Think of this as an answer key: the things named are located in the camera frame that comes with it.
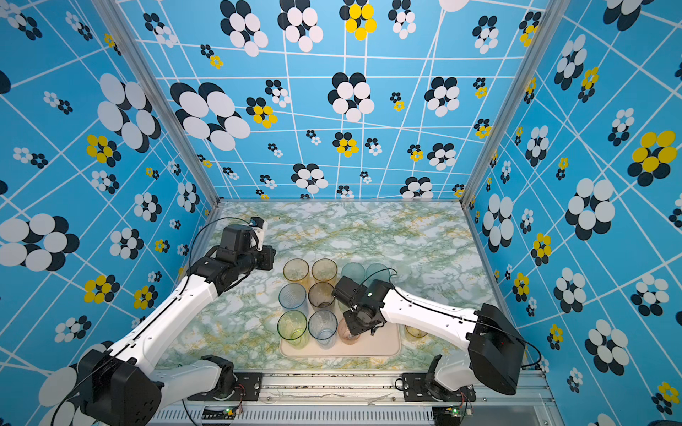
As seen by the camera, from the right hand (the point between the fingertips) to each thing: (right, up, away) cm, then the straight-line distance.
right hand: (359, 323), depth 79 cm
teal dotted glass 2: (+5, +17, -5) cm, 18 cm away
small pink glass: (-4, -5, +3) cm, 7 cm away
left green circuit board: (-36, -21, -9) cm, 42 cm away
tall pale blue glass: (-11, -1, -1) cm, 11 cm away
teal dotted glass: (-2, +15, +8) cm, 17 cm away
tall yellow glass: (-12, +15, +12) cm, 22 cm away
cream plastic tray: (+9, -6, +1) cm, 11 cm away
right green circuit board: (+23, -21, -10) cm, 32 cm away
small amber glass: (+18, -4, +3) cm, 19 cm away
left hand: (-26, +23, +3) cm, 34 cm away
